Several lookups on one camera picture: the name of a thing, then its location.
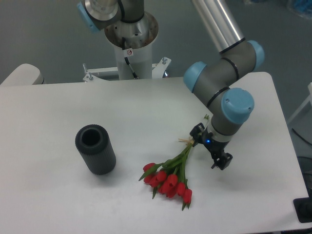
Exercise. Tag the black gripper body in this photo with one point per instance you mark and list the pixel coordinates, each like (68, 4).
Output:
(215, 147)

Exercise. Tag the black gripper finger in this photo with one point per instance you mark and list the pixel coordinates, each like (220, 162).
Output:
(221, 159)
(196, 134)

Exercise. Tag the red tulip bouquet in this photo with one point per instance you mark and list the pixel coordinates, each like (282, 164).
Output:
(169, 178)

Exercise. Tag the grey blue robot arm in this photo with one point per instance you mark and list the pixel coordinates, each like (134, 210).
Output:
(212, 85)

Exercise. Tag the black device at table edge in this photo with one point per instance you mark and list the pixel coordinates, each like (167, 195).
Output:
(303, 208)

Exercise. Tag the black ribbed vase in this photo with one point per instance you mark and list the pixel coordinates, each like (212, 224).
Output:
(94, 145)

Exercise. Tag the blue plastic bag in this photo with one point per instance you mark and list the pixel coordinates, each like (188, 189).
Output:
(302, 8)

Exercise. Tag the white rounded chair part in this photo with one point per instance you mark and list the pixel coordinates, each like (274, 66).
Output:
(25, 74)

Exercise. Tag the white frame at right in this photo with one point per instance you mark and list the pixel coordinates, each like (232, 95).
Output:
(303, 108)

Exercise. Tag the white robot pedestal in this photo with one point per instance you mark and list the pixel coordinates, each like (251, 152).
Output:
(132, 43)

